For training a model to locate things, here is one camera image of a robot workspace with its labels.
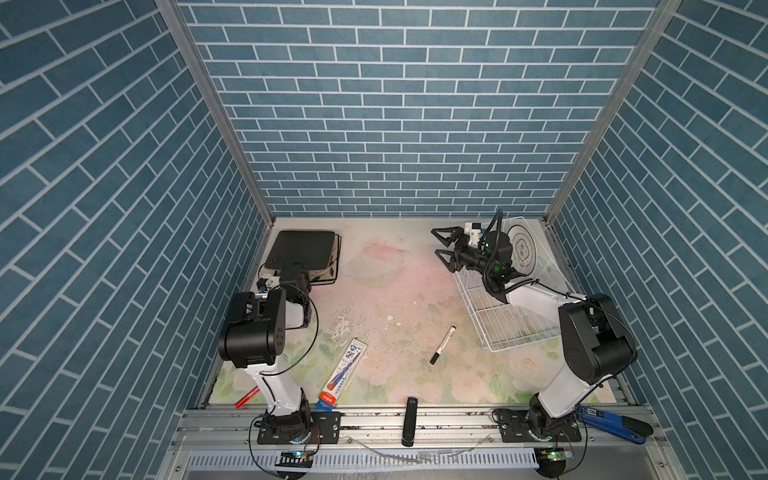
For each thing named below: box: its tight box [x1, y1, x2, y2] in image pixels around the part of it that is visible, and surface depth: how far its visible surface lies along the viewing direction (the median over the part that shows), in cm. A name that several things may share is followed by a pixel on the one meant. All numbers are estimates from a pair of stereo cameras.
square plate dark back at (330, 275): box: [308, 233, 342, 286], surface depth 101 cm
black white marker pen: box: [430, 325, 457, 365], surface depth 88 cm
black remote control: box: [401, 397, 418, 447], surface depth 76 cm
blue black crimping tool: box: [576, 405, 654, 444], surface depth 74 cm
